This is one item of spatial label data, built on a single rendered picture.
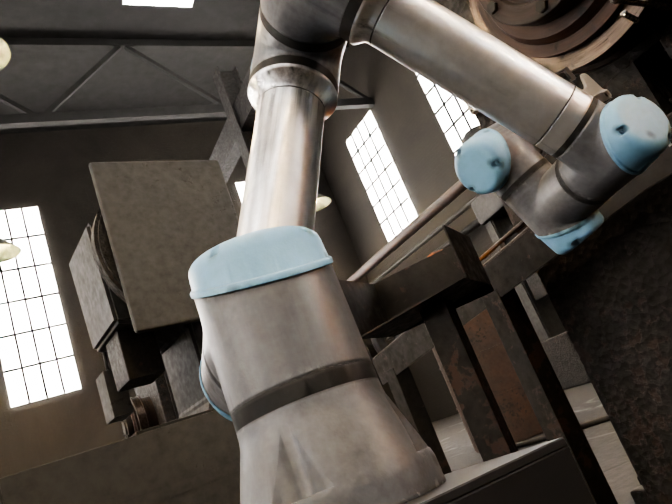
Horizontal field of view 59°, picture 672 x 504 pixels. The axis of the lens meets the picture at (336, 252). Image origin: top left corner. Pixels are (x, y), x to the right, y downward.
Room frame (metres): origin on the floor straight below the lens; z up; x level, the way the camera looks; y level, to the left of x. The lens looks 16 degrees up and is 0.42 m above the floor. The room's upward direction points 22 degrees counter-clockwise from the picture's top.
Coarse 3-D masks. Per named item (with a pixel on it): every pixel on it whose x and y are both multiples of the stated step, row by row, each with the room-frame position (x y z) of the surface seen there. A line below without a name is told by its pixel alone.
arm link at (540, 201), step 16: (544, 160) 0.72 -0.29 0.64; (528, 176) 0.71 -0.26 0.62; (544, 176) 0.70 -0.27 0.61; (512, 192) 0.73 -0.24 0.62; (528, 192) 0.72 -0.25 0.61; (544, 192) 0.70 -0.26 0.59; (560, 192) 0.67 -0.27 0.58; (512, 208) 0.75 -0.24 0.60; (528, 208) 0.73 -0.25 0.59; (544, 208) 0.71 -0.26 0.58; (560, 208) 0.69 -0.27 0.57; (576, 208) 0.68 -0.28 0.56; (592, 208) 0.69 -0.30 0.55; (528, 224) 0.75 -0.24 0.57; (544, 224) 0.73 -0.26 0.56; (560, 224) 0.72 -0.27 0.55; (576, 224) 0.71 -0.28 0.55; (592, 224) 0.72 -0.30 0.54; (544, 240) 0.75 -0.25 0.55; (560, 240) 0.73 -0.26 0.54; (576, 240) 0.73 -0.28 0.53
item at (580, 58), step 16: (656, 0) 0.95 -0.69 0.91; (480, 16) 1.18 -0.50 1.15; (640, 16) 0.95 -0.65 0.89; (608, 32) 0.99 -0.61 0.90; (624, 32) 0.97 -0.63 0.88; (592, 48) 1.03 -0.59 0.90; (608, 48) 1.00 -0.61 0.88; (544, 64) 1.11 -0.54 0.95; (560, 64) 1.09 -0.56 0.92; (576, 64) 1.06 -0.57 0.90; (592, 64) 1.10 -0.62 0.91
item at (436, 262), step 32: (448, 256) 1.35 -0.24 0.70; (352, 288) 1.30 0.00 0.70; (384, 288) 1.42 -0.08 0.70; (416, 288) 1.39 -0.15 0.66; (448, 288) 1.17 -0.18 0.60; (480, 288) 1.33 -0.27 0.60; (384, 320) 1.40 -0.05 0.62; (416, 320) 1.36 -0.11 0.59; (448, 320) 1.24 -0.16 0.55; (448, 352) 1.25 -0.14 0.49; (480, 384) 1.24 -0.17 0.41; (480, 416) 1.25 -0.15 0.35; (480, 448) 1.26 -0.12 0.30; (512, 448) 1.25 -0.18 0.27
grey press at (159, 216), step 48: (96, 192) 2.94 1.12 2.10; (144, 192) 3.09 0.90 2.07; (192, 192) 3.28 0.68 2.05; (96, 240) 2.95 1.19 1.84; (144, 240) 3.03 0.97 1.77; (192, 240) 3.21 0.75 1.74; (96, 288) 3.23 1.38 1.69; (144, 288) 2.99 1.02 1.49; (96, 336) 3.43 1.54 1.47; (144, 336) 3.35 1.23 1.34; (192, 336) 3.41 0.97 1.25; (144, 384) 3.53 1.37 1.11; (192, 384) 3.54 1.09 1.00; (144, 432) 3.04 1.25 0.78
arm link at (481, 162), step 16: (496, 128) 0.71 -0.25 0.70; (464, 144) 0.71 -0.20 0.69; (480, 144) 0.69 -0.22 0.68; (496, 144) 0.69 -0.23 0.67; (512, 144) 0.71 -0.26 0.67; (528, 144) 0.72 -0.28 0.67; (464, 160) 0.72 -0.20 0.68; (480, 160) 0.70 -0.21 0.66; (496, 160) 0.70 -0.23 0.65; (512, 160) 0.71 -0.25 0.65; (528, 160) 0.71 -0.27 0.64; (464, 176) 0.73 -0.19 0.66; (480, 176) 0.72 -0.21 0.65; (496, 176) 0.70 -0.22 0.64; (512, 176) 0.72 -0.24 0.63; (480, 192) 0.73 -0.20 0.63; (496, 192) 0.75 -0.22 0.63
